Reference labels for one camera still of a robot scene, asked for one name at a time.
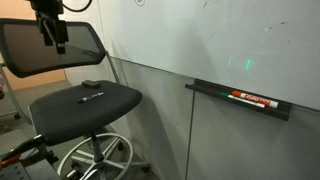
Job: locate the large whiteboard panel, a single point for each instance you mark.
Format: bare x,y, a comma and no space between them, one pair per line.
200,40

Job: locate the black marker tray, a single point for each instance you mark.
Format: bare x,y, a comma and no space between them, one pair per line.
206,90

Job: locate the black mesh chair backrest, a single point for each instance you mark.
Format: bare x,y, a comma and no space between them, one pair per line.
26,50

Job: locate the grey chair frame with caster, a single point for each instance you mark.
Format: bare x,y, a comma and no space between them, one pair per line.
11,96

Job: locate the green whiteboard marker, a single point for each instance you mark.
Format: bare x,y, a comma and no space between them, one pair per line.
248,102

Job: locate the black whiteboard eraser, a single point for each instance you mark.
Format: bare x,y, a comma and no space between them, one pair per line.
91,84

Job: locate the purple whiteboard marker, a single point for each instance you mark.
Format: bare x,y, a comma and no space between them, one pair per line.
90,97

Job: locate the perforated metal plate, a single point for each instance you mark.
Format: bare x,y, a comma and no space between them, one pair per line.
20,171

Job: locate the black fabric chair seat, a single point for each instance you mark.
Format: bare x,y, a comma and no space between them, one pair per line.
83,113

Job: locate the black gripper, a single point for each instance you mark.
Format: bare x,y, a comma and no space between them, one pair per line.
46,6

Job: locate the red whiteboard marker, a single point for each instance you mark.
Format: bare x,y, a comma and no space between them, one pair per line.
255,98

